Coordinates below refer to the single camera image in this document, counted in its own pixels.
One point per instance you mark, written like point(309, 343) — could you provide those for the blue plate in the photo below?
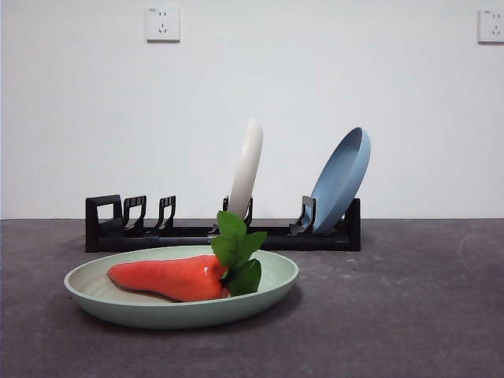
point(338, 185)

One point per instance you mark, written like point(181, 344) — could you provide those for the orange carrot with green leaves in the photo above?
point(169, 275)

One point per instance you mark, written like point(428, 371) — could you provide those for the white plate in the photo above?
point(246, 169)

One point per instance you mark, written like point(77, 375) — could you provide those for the green plate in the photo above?
point(157, 311)

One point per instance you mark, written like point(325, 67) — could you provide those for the black plate rack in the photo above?
point(315, 243)

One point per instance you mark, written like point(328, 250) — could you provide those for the white wall socket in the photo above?
point(492, 25)
point(163, 23)

